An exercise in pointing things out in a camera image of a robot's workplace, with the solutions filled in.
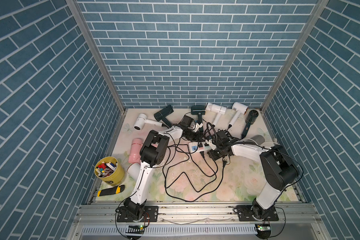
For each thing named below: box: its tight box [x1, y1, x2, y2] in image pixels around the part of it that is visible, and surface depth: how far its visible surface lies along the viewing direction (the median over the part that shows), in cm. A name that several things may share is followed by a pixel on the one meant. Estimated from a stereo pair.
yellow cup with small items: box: [94, 156, 125, 187], surface depth 77 cm
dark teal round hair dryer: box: [241, 109, 259, 139], surface depth 107 cm
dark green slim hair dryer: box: [153, 104, 174, 128], surface depth 115 cm
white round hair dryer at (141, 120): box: [133, 113, 163, 131], surface depth 110 cm
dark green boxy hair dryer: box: [190, 104, 206, 132], surface depth 118 cm
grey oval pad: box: [250, 135, 265, 146], surface depth 103 cm
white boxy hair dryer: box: [205, 102, 227, 126], surface depth 118 cm
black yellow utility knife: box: [97, 184, 126, 197], surface depth 82 cm
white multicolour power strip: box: [188, 141, 212, 153], surface depth 98 cm
